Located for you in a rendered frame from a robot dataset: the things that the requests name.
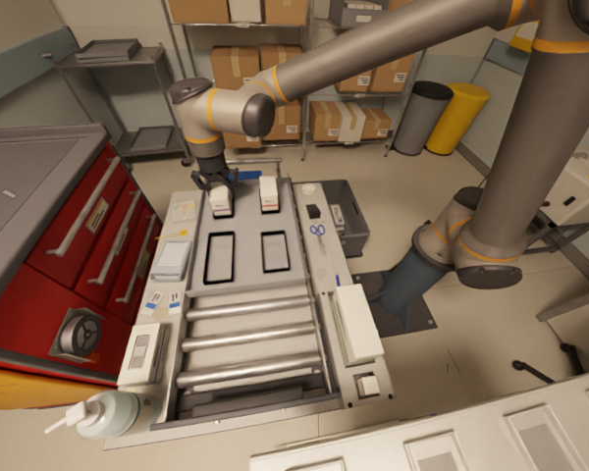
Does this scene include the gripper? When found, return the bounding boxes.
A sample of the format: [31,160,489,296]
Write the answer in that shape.
[190,151,241,198]

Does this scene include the white box purple stripe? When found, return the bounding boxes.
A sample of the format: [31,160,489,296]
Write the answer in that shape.
[209,184,238,219]

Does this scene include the grey drug tray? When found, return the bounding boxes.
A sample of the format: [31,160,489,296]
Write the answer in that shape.
[185,178,311,299]

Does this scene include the grey roller lane bench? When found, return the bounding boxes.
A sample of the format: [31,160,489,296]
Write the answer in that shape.
[102,175,397,450]

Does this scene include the grey floor tote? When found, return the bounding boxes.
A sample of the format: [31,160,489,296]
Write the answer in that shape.
[318,179,372,258]

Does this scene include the grey flat tray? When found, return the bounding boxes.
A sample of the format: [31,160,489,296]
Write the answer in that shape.
[75,39,144,63]

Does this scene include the red crash cart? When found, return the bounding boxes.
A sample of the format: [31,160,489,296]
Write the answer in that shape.
[0,122,159,411]

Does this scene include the dark floor plate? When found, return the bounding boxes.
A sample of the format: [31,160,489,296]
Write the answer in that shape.
[350,268,439,340]

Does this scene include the white machine on stand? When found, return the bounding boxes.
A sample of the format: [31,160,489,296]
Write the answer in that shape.
[519,143,589,288]

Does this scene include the pale colour chart card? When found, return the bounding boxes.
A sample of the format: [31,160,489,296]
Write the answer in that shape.
[171,200,200,226]

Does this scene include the brown cardboard box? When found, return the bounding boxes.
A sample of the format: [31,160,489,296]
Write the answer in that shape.
[335,68,375,95]
[359,107,394,141]
[167,0,231,25]
[261,97,303,143]
[210,45,262,92]
[222,131,264,150]
[307,99,365,144]
[264,0,310,26]
[369,52,416,94]
[259,43,304,71]

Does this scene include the white box red stripe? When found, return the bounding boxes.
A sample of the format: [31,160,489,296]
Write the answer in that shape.
[257,175,283,215]

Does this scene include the blue scissors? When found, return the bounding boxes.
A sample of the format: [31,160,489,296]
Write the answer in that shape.
[309,223,329,256]

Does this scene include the steel roller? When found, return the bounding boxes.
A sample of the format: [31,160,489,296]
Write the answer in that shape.
[186,293,316,323]
[175,354,326,392]
[181,319,321,352]

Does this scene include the white carton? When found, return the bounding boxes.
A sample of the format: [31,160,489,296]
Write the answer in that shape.
[228,0,267,24]

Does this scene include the long white box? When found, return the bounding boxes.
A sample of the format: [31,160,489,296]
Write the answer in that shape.
[334,284,386,362]

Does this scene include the grey round wheel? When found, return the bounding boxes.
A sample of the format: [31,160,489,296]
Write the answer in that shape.
[48,307,107,365]

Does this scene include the grey round bin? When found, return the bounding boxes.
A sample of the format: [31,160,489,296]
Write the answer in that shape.
[391,79,455,158]

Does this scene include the grey storage bin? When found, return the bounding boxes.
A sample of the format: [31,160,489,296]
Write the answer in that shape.
[342,0,390,28]

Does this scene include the yellow round bin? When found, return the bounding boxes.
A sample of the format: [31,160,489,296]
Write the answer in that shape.
[425,81,492,156]

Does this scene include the white pump bottle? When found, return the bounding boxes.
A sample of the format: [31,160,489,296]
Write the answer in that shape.
[43,390,144,441]

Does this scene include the white panelled cabinet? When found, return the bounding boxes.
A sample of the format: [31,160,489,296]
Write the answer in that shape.
[248,366,589,471]

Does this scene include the grey side table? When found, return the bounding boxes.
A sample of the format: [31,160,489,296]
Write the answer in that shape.
[536,273,589,324]

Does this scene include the steel wire shelf unit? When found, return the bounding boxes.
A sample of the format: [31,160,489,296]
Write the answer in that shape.
[160,0,426,162]

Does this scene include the white switch box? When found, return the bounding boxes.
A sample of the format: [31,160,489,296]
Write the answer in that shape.
[117,322,163,387]

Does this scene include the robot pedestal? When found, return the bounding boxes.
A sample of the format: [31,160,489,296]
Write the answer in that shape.
[366,240,454,329]

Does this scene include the yellow wall container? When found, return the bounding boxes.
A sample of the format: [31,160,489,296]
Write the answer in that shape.
[509,20,540,51]

